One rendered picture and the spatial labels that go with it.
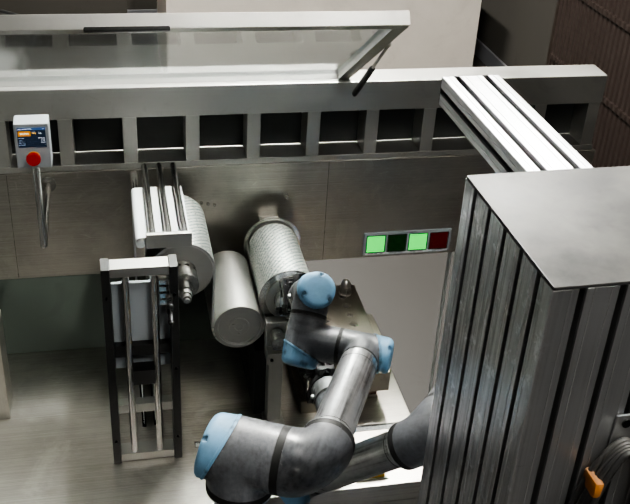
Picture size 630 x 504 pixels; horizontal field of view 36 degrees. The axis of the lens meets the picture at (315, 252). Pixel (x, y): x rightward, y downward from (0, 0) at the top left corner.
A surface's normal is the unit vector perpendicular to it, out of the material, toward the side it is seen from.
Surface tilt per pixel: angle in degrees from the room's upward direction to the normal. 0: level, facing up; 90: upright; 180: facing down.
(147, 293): 90
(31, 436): 0
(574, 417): 90
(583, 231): 0
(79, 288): 90
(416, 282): 0
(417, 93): 90
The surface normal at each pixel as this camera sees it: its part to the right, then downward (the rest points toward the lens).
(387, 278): 0.05, -0.85
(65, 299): 0.20, 0.52
